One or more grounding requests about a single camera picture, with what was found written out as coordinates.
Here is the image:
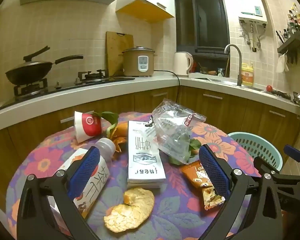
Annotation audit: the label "dark green leaves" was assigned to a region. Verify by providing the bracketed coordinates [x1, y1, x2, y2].
[93, 112, 119, 130]

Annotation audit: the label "orange brown snack wrapper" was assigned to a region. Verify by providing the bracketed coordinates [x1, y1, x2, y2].
[181, 161, 226, 210]

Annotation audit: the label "black gas stove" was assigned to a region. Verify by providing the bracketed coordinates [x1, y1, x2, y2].
[0, 69, 135, 110]

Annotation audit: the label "dark window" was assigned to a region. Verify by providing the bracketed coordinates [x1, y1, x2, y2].
[174, 0, 230, 55]

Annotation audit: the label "water heater pipes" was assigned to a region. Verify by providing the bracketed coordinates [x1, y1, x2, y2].
[240, 21, 267, 52]

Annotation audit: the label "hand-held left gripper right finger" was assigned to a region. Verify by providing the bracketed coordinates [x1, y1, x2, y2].
[199, 144, 283, 240]

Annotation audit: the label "green leaves with stem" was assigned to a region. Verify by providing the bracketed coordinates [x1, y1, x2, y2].
[169, 139, 202, 163]

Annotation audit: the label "plastic bottle with white label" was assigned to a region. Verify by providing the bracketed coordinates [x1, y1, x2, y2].
[72, 137, 116, 218]

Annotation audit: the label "white hanging cloth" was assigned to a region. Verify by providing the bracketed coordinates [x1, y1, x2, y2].
[276, 54, 289, 72]

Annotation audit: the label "metal sink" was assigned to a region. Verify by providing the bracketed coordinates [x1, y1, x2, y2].
[192, 76, 265, 92]

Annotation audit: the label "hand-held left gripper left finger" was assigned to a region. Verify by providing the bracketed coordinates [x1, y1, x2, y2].
[16, 145, 102, 240]

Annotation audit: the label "clear plastic bag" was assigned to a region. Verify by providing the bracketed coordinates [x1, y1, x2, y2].
[152, 99, 207, 165]

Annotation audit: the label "teal plastic basket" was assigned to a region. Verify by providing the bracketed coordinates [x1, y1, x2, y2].
[227, 132, 283, 173]

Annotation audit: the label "large orange peel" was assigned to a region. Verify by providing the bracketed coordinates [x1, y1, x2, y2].
[104, 187, 155, 233]

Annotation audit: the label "small orange peel pieces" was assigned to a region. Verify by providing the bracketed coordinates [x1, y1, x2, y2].
[107, 124, 129, 153]

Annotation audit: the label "black wok lid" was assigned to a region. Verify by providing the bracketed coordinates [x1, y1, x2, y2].
[9, 46, 53, 70]

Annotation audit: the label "row of seasoning bottles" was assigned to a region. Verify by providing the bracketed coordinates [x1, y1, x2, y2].
[286, 2, 300, 34]

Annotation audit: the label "red and white paper cup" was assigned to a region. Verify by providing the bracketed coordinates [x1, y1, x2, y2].
[74, 111, 102, 143]

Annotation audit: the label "black power cable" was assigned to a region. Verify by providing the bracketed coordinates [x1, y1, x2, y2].
[154, 70, 181, 100]

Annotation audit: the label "black wok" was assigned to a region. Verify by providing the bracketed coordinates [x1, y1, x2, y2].
[5, 55, 84, 85]

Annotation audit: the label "white electric kettle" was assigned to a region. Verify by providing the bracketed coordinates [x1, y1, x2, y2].
[174, 52, 194, 77]

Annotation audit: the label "white milk carton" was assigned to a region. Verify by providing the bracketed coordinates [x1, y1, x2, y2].
[127, 120, 167, 188]

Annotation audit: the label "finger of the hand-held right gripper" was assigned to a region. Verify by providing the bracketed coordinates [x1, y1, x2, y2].
[254, 156, 300, 182]
[284, 144, 300, 164]

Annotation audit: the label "yellow detergent bottle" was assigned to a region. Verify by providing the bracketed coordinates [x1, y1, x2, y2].
[241, 62, 255, 87]

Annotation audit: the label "floral tablecloth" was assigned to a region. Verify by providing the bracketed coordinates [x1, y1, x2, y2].
[5, 112, 265, 240]

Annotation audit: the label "metal faucet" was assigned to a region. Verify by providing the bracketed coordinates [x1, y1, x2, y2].
[224, 44, 243, 87]

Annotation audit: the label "dark wall shelf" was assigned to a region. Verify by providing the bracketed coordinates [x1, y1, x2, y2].
[276, 31, 300, 55]

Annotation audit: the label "white water heater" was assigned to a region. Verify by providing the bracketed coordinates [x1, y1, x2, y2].
[228, 0, 268, 25]

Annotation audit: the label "beige rice cooker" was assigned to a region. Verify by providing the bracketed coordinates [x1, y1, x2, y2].
[119, 46, 157, 77]

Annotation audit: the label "wooden cutting board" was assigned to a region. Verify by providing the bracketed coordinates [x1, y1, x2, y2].
[105, 31, 134, 77]

